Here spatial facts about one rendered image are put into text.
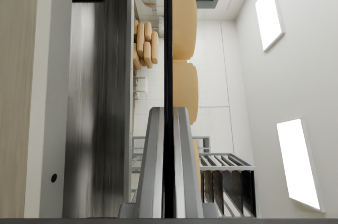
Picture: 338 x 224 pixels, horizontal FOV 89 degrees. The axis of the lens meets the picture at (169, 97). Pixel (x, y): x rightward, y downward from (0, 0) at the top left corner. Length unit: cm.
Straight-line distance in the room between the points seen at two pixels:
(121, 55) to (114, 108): 14
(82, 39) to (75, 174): 23
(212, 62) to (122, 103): 471
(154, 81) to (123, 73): 426
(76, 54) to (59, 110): 17
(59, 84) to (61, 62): 2
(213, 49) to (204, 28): 73
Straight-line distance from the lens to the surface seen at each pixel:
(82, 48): 36
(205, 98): 463
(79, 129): 34
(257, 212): 206
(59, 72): 18
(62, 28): 19
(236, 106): 480
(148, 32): 429
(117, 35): 49
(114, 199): 49
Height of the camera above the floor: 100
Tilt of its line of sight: level
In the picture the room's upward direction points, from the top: 90 degrees clockwise
